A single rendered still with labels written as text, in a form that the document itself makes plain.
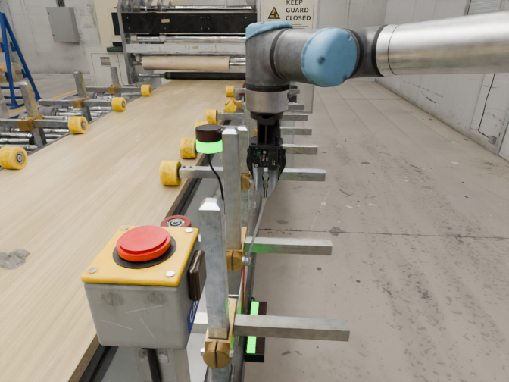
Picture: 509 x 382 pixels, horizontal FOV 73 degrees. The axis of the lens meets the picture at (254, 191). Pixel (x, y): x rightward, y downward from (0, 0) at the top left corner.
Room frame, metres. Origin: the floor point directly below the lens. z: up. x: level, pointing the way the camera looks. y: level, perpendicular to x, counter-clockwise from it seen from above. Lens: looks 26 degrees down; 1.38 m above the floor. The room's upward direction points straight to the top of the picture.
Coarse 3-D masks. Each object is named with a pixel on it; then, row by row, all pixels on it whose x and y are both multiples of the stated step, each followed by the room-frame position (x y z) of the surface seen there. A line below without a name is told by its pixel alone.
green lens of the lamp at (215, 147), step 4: (196, 140) 0.72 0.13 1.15; (196, 144) 0.72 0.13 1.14; (200, 144) 0.71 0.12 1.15; (204, 144) 0.70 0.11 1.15; (208, 144) 0.70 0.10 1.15; (212, 144) 0.71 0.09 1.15; (216, 144) 0.71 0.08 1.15; (220, 144) 0.72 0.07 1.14; (196, 148) 0.73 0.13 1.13; (200, 148) 0.71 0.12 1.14; (204, 148) 0.71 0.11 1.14; (208, 148) 0.70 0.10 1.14; (212, 148) 0.71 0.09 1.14; (216, 148) 0.71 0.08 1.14; (220, 148) 0.72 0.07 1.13; (204, 152) 0.71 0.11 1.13; (208, 152) 0.70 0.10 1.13; (212, 152) 0.70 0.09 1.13
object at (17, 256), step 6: (0, 252) 0.63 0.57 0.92; (12, 252) 0.64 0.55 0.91; (18, 252) 0.64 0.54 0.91; (24, 252) 0.64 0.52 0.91; (0, 258) 0.62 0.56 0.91; (6, 258) 0.62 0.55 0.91; (12, 258) 0.61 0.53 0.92; (18, 258) 0.62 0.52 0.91; (0, 264) 0.60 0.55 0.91; (6, 264) 0.60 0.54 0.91; (12, 264) 0.61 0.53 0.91; (18, 264) 0.61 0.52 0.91
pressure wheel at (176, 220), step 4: (172, 216) 0.81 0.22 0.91; (176, 216) 0.81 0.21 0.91; (180, 216) 0.81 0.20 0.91; (184, 216) 0.81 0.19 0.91; (164, 220) 0.79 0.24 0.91; (168, 220) 0.79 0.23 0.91; (172, 220) 0.80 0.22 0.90; (176, 220) 0.78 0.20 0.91; (180, 220) 0.80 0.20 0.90; (184, 220) 0.79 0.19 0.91; (188, 220) 0.79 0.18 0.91; (160, 224) 0.78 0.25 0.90; (164, 224) 0.77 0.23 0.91; (168, 224) 0.77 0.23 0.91; (172, 224) 0.77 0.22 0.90; (176, 224) 0.77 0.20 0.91; (180, 224) 0.77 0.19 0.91; (184, 224) 0.77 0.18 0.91; (188, 224) 0.77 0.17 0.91
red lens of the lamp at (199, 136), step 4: (196, 132) 0.72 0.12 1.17; (200, 132) 0.71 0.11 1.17; (204, 132) 0.70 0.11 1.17; (208, 132) 0.70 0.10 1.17; (212, 132) 0.71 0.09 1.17; (216, 132) 0.71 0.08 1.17; (220, 132) 0.72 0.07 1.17; (196, 136) 0.72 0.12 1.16; (200, 136) 0.71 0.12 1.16; (204, 136) 0.70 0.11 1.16; (208, 136) 0.70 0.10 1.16; (212, 136) 0.71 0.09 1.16; (216, 136) 0.71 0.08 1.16; (220, 136) 0.72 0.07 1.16; (200, 140) 0.71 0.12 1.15; (204, 140) 0.70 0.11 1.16; (208, 140) 0.70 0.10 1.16; (212, 140) 0.71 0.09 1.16; (216, 140) 0.71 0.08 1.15
